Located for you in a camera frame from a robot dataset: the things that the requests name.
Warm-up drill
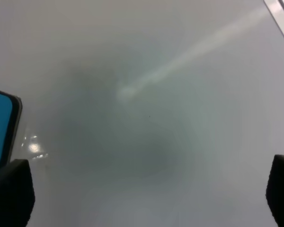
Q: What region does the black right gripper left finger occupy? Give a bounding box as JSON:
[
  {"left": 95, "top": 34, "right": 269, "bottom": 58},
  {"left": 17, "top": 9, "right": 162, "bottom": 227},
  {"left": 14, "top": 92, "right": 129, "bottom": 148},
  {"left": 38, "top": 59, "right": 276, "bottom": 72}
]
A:
[{"left": 0, "top": 159, "right": 35, "bottom": 227}]

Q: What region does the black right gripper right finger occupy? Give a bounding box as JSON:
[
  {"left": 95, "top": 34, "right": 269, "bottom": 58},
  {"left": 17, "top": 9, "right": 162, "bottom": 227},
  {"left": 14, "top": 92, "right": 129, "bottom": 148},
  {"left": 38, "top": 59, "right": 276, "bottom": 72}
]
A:
[{"left": 266, "top": 155, "right": 284, "bottom": 227}]

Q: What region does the whiteboard with aluminium frame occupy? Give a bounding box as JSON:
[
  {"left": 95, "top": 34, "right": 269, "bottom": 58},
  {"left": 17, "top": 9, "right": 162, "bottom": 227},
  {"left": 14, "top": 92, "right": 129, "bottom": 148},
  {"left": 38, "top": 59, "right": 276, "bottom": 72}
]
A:
[{"left": 0, "top": 0, "right": 284, "bottom": 227}]

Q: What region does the blue whiteboard eraser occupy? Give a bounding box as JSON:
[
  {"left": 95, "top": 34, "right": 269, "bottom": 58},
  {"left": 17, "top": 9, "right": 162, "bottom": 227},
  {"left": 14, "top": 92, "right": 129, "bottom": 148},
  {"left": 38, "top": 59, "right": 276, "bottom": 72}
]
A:
[{"left": 0, "top": 91, "right": 22, "bottom": 168}]

